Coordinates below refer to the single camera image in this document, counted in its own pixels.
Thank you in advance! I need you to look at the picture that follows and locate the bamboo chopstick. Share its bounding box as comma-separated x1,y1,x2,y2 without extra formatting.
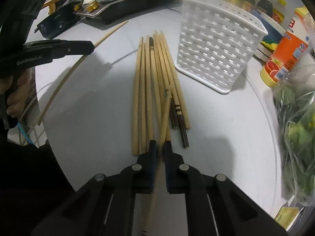
145,35,154,141
37,20,129,125
160,31,191,130
140,89,172,235
157,35,179,129
153,30,173,141
139,41,147,154
132,37,143,156

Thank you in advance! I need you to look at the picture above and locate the person's left hand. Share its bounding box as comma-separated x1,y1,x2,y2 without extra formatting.
7,69,32,118

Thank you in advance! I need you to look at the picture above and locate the small black electric pot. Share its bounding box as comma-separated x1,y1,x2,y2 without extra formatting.
34,1,82,40

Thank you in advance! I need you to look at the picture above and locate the silver induction cooker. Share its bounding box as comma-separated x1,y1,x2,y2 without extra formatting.
76,0,180,25

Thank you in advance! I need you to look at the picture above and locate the plastic bag of greens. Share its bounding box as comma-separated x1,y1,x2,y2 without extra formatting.
272,65,314,206

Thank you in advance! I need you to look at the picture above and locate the white plastic utensil basket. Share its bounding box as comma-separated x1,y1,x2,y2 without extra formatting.
175,0,268,94

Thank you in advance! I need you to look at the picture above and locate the white plate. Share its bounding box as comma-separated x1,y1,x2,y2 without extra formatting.
254,44,272,62

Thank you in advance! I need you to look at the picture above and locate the yellow green sponge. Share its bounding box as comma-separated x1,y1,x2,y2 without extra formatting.
260,36,279,52

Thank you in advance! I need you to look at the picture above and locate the orange yellow squeeze bottle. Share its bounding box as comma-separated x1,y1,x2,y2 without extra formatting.
260,6,310,88

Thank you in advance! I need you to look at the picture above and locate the blue bowl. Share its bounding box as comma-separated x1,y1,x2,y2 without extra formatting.
251,10,285,43

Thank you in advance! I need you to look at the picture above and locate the yellow cap amber bottle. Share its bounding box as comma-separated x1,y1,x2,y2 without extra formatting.
272,0,287,25

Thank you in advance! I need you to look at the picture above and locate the yellow cap soy sauce bottle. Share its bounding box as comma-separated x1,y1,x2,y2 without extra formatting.
256,0,273,18

